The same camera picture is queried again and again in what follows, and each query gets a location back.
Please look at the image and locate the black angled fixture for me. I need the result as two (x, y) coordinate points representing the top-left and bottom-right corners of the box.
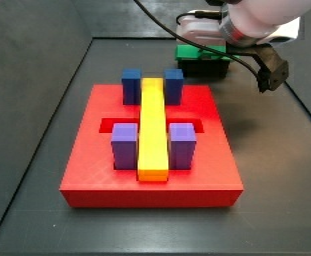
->
(178, 59), (230, 79)

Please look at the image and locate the purple block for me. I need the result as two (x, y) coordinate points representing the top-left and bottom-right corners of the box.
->
(169, 123), (197, 170)
(111, 123), (138, 170)

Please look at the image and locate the green stepped block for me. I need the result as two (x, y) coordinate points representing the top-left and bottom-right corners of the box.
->
(175, 44), (231, 61)

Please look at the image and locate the purple block right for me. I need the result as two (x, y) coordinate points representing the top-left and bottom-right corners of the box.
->
(169, 123), (197, 170)

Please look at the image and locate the dark blue block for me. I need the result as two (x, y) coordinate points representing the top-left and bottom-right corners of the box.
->
(165, 69), (185, 105)
(122, 69), (142, 105)

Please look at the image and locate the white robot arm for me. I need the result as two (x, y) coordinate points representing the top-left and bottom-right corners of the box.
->
(177, 0), (311, 48)

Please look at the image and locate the purple block left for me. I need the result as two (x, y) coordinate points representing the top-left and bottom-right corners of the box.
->
(111, 123), (138, 170)

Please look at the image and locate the dark blue block left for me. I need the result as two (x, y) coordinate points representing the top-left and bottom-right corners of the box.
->
(122, 69), (142, 105)

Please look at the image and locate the red base board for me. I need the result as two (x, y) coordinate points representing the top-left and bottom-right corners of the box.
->
(60, 78), (243, 208)

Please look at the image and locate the yellow long bar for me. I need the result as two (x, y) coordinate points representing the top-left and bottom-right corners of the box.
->
(138, 78), (169, 182)

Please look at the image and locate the dark blue block right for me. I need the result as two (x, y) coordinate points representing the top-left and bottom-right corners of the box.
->
(165, 69), (185, 105)

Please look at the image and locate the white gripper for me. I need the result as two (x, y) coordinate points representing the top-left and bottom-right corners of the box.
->
(177, 10), (301, 46)

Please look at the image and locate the black cable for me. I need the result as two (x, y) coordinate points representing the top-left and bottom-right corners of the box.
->
(131, 0), (270, 88)

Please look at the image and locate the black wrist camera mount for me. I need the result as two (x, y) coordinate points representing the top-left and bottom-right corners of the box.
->
(226, 44), (289, 93)

